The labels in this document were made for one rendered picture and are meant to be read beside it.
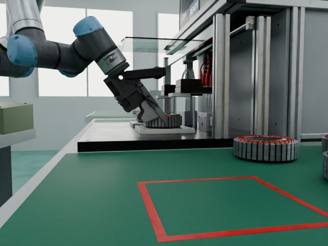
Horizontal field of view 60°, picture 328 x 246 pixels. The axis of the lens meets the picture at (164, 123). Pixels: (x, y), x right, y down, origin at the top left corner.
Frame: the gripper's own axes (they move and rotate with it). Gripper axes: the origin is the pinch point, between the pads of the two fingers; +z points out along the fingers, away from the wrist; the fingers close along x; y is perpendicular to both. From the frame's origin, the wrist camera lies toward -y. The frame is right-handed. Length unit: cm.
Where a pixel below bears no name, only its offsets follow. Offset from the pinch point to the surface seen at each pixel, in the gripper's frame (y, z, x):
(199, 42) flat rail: -20.2, -12.5, 5.1
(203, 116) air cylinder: -10.1, 5.7, 0.9
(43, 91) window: 90, -101, -472
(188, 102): -14.7, 3.4, -23.7
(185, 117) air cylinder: -9.9, 6.9, -20.4
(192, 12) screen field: -31.4, -21.9, -13.7
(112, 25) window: -85, -128, -472
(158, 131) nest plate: 3.7, -0.1, 7.5
